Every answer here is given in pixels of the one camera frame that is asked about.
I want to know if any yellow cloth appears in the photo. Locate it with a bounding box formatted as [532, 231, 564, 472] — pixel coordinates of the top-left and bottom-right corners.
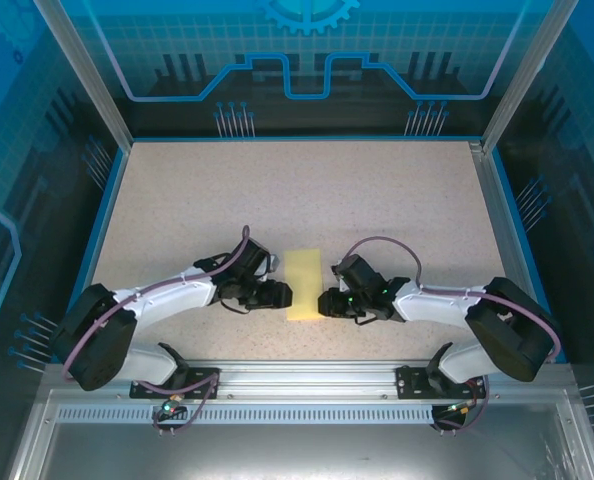
[284, 247, 326, 322]

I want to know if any small adapter with green light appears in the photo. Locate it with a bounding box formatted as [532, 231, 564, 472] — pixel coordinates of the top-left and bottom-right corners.
[159, 393, 186, 417]
[444, 399, 480, 417]

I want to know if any shiny metal tray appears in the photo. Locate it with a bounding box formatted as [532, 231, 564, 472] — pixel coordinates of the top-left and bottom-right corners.
[6, 389, 594, 480]

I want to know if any blue table edge strip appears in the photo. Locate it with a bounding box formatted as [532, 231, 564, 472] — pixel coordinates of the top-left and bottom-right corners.
[489, 148, 567, 364]
[59, 147, 131, 364]

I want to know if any long aluminium mounting rail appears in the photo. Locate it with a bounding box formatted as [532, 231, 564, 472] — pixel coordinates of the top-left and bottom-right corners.
[41, 358, 578, 401]

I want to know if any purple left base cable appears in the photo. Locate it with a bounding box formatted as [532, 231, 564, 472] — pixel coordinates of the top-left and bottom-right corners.
[141, 372, 227, 437]

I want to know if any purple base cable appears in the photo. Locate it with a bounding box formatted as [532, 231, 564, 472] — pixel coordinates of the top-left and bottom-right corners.
[141, 372, 227, 437]
[429, 372, 496, 437]

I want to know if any slotted metal cable duct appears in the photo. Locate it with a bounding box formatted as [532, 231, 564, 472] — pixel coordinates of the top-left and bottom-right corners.
[54, 404, 441, 425]

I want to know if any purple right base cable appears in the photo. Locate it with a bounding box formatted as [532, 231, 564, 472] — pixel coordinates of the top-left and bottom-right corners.
[429, 372, 496, 437]

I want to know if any aluminium side rail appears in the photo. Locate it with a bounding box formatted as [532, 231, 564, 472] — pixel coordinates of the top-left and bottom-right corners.
[469, 141, 553, 362]

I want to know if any aluminium frame post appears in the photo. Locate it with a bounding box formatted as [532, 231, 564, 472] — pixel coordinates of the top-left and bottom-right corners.
[479, 0, 578, 152]
[31, 0, 133, 150]

